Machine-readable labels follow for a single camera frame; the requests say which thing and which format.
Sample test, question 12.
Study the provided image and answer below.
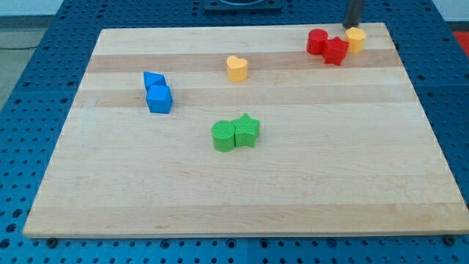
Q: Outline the red cylinder block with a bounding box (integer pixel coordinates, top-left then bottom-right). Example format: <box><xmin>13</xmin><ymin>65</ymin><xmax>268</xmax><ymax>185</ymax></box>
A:
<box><xmin>306</xmin><ymin>29</ymin><xmax>328</xmax><ymax>55</ymax></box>

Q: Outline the yellow hexagon block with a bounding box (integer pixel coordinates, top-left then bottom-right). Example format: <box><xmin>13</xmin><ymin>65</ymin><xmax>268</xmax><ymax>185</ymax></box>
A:
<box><xmin>344</xmin><ymin>27</ymin><xmax>366</xmax><ymax>54</ymax></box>

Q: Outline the yellow heart block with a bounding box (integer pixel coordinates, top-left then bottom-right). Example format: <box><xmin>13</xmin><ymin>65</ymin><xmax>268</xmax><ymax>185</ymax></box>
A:
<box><xmin>226</xmin><ymin>55</ymin><xmax>248</xmax><ymax>82</ymax></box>

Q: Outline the wooden board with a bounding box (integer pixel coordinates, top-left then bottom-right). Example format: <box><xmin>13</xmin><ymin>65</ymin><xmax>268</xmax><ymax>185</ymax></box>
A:
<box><xmin>23</xmin><ymin>23</ymin><xmax>468</xmax><ymax>238</ymax></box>

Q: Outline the green star block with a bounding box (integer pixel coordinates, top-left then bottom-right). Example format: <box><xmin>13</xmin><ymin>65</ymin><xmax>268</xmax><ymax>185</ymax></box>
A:
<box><xmin>232</xmin><ymin>113</ymin><xmax>260</xmax><ymax>147</ymax></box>

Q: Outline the dark cylindrical robot pusher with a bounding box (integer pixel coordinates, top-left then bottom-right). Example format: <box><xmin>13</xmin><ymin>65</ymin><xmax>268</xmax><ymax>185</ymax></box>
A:
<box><xmin>342</xmin><ymin>0</ymin><xmax>365</xmax><ymax>29</ymax></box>

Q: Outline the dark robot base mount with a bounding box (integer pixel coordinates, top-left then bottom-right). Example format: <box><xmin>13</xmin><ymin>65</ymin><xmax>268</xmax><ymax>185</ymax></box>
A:
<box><xmin>202</xmin><ymin>0</ymin><xmax>282</xmax><ymax>12</ymax></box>

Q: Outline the blue triangle block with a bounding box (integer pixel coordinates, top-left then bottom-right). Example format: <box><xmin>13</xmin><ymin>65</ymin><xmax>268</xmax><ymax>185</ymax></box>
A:
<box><xmin>143</xmin><ymin>71</ymin><xmax>166</xmax><ymax>91</ymax></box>

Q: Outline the green cylinder block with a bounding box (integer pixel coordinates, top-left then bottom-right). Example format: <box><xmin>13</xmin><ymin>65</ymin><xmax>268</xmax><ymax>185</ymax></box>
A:
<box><xmin>211</xmin><ymin>120</ymin><xmax>235</xmax><ymax>152</ymax></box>

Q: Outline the red star block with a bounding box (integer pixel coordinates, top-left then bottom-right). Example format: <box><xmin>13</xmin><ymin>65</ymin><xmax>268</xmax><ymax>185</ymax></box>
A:
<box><xmin>322</xmin><ymin>37</ymin><xmax>349</xmax><ymax>66</ymax></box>

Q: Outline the blue cube block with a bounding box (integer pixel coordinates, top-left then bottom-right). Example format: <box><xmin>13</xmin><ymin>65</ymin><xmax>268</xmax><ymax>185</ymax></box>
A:
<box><xmin>146</xmin><ymin>85</ymin><xmax>173</xmax><ymax>114</ymax></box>

